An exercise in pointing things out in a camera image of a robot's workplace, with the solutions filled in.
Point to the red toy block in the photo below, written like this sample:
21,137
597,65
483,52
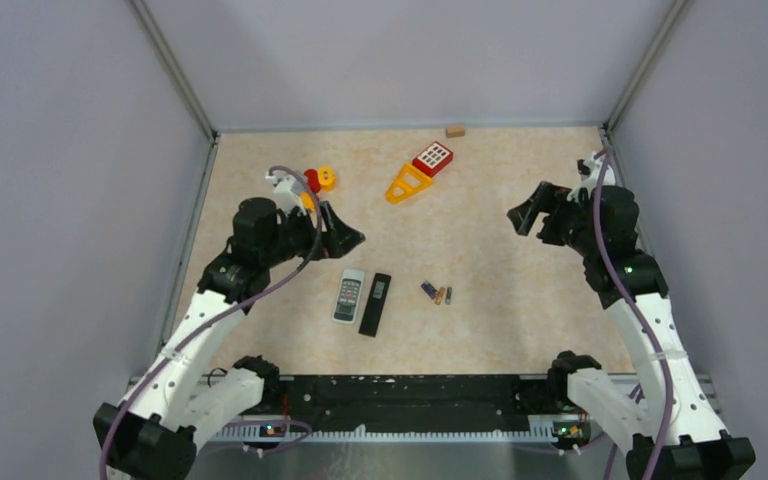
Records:
433,159

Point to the yellow ring toy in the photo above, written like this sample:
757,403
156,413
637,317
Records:
327,178

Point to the black remote control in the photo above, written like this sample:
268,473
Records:
375,305

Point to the yellow triangle toy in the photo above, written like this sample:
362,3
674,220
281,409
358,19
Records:
409,181

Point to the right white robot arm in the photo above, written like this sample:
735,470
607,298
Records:
676,434

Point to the red cylinder toy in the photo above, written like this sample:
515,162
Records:
313,180

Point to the white remote control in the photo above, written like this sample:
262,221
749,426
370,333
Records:
350,290

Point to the orange battery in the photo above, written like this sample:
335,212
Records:
440,295

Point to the blue battery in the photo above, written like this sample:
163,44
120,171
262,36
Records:
429,290

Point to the orange toy piece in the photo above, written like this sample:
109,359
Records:
308,201

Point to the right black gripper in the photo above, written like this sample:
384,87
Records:
524,216

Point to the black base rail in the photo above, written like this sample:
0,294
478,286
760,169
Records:
511,409

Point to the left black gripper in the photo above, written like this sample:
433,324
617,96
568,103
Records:
339,236

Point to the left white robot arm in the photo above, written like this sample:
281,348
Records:
158,428

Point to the small wooden block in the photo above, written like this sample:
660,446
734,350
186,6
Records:
455,131

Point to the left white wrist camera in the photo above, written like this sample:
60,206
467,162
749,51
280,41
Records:
288,185

